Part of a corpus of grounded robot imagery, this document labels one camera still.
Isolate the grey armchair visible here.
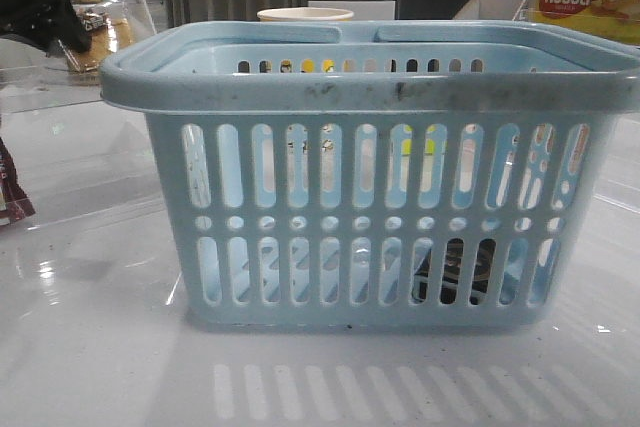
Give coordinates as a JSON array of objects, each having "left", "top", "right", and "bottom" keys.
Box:
[{"left": 453, "top": 0, "right": 528, "bottom": 20}]

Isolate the yellow popcorn paper cup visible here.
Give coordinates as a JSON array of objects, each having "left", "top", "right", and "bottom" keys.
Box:
[{"left": 257, "top": 6, "right": 354, "bottom": 22}]

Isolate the red snack packet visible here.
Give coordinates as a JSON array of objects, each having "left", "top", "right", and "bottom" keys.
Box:
[{"left": 1, "top": 142, "right": 35, "bottom": 227}]

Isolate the packaged bread slice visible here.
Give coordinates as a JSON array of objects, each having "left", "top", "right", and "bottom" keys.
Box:
[{"left": 63, "top": 7, "right": 135, "bottom": 74}]

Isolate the light blue plastic basket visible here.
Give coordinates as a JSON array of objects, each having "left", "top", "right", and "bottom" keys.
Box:
[{"left": 100, "top": 21, "right": 639, "bottom": 328}]

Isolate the clear acrylic display shelf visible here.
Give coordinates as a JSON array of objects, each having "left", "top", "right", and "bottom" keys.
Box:
[{"left": 0, "top": 0, "right": 174, "bottom": 243}]

